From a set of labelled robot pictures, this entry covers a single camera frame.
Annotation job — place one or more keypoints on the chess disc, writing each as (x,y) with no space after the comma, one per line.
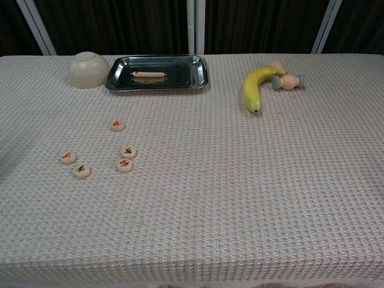
(117,125)
(68,157)
(81,171)
(125,165)
(129,152)

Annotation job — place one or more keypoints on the beige woven tablecloth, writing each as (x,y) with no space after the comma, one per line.
(210,186)

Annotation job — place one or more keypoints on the yellow banana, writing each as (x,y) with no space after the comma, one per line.
(252,90)

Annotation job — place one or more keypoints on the pink sausage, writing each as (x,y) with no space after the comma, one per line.
(148,74)

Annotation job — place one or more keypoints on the rectangular metal tray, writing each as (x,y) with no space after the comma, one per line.
(120,81)

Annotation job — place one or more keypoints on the pink massage roller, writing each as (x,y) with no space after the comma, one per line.
(289,82)

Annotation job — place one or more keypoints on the beige upturned bowl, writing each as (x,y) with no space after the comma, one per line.
(88,70)

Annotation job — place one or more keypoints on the black curtain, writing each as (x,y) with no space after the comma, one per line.
(12,30)
(261,27)
(363,27)
(120,27)

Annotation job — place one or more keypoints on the white frame post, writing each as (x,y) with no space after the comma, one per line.
(327,27)
(195,27)
(37,28)

